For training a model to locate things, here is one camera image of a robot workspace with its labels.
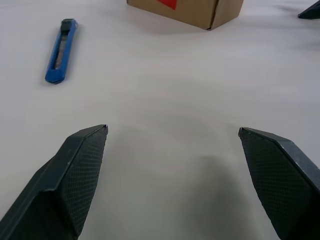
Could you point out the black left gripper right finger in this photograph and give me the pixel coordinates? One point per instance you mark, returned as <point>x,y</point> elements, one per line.
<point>282,180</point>

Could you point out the brown cardboard box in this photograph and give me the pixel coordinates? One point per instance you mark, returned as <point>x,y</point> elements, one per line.
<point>197,13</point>

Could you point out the blue utility knife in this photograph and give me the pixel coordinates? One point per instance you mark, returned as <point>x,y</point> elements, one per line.
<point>61,50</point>

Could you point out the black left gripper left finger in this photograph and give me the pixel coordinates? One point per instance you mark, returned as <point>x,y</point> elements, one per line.
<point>62,180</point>

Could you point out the red tape seal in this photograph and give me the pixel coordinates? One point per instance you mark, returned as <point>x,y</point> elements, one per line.
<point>168,3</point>

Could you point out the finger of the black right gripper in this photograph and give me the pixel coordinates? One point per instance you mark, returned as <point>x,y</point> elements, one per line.
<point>312,12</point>

